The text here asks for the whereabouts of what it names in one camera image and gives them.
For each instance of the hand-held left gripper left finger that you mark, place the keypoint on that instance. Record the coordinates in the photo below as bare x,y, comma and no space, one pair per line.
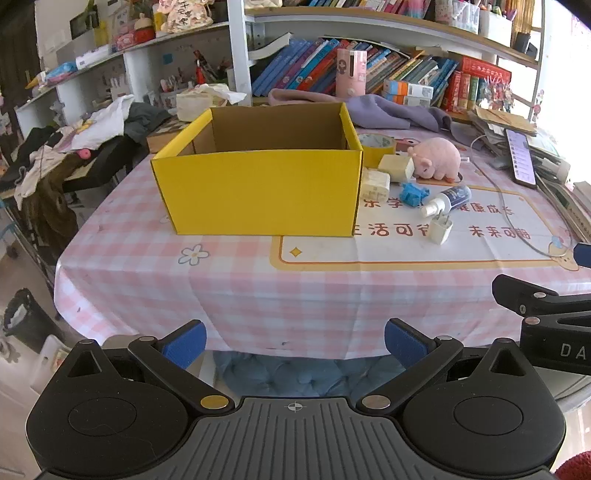
184,347

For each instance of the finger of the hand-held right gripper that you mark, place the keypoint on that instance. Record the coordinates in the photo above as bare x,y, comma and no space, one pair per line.
521,290
582,254

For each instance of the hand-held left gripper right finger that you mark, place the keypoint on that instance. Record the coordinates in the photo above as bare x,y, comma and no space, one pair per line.
406,344

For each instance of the white charger plug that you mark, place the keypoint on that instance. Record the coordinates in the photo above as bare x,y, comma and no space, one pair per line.
441,230

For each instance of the white spray bottle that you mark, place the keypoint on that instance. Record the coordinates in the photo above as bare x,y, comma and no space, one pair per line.
450,198

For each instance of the blue plastic clip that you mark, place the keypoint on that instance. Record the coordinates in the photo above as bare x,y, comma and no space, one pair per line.
412,194

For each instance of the pink plush pig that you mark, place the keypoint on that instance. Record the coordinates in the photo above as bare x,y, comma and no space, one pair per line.
436,157

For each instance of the yellow cardboard box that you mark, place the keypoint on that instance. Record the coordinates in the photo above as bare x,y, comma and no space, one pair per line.
258,194

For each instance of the yellow tape roll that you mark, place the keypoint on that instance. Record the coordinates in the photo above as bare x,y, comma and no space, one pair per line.
376,159

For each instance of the stack of books and papers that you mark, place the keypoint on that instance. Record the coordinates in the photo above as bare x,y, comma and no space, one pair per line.
570,198

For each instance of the pink checked tablecloth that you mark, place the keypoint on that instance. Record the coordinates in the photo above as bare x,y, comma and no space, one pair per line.
138,286

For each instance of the blue tufted cushion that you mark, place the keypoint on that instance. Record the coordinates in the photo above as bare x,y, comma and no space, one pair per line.
286,374

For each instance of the black smartphone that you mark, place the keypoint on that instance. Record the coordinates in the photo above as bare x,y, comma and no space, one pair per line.
519,157

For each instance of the red knitted fabric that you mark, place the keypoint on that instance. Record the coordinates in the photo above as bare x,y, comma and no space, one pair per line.
575,468

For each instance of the white plastic crate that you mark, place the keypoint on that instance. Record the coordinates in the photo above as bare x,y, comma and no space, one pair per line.
51,362

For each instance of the brown paper envelopes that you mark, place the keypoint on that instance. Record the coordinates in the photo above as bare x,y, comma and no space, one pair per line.
501,119

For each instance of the black bag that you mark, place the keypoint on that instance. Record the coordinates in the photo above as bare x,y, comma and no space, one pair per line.
27,318

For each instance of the brown garment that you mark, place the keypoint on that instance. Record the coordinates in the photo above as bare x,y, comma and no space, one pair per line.
51,207

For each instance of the red book set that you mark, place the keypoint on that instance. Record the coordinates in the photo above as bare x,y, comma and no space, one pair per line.
466,87

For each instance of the wooden box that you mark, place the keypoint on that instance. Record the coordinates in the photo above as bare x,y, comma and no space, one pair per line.
161,138

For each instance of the pink ball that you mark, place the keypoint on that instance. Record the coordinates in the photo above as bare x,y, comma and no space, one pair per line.
84,153

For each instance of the orange white carton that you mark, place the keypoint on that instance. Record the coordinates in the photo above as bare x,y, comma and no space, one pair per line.
406,100
408,87

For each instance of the purple cloth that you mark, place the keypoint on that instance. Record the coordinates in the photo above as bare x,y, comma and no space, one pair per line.
383,113

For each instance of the dark grey garment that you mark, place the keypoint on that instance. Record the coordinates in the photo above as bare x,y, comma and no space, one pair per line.
143,120

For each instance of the white printed garment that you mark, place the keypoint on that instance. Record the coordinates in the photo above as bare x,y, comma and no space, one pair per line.
106,122

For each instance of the cream tissue box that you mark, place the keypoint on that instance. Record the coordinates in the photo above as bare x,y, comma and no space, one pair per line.
194,108

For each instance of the white pen holder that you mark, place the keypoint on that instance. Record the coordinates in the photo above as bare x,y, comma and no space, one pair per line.
494,25

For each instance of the pink cylindrical tumbler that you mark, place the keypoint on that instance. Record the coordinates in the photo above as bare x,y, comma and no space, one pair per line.
351,78

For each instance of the row of leaning books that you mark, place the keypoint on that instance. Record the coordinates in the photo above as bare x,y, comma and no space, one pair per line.
304,69

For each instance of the white shelf unit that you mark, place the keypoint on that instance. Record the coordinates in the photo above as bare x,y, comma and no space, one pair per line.
240,55

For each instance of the row of upright shelf books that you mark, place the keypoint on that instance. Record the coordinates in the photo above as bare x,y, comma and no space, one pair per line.
360,4

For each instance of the floral fabric pouch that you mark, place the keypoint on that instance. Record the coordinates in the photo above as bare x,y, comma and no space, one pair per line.
184,16

